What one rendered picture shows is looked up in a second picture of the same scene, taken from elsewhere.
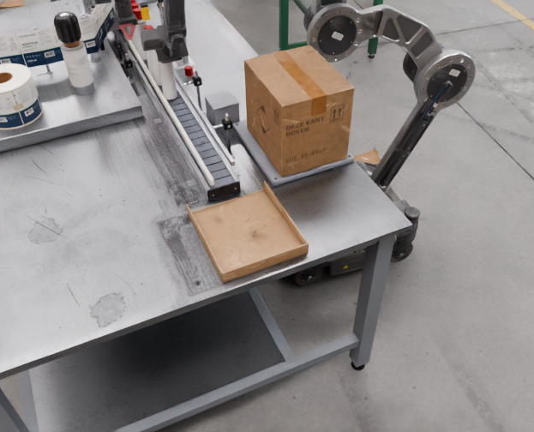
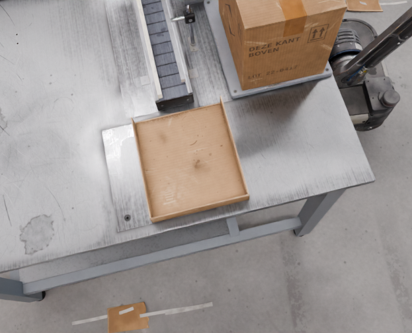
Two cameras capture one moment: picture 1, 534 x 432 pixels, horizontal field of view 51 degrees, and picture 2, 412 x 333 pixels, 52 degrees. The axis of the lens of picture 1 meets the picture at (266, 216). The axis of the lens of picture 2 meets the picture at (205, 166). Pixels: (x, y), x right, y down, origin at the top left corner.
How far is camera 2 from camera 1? 0.78 m
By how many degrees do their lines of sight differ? 27
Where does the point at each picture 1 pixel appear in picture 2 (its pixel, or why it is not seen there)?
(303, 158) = (268, 74)
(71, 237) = (14, 135)
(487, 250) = not seen: outside the picture
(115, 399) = not seen: hidden behind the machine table
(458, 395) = (382, 277)
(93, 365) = not seen: hidden behind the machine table
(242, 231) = (184, 157)
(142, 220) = (86, 125)
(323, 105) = (301, 26)
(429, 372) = (362, 250)
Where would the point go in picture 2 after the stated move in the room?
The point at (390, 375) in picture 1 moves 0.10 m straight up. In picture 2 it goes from (326, 246) to (330, 242)
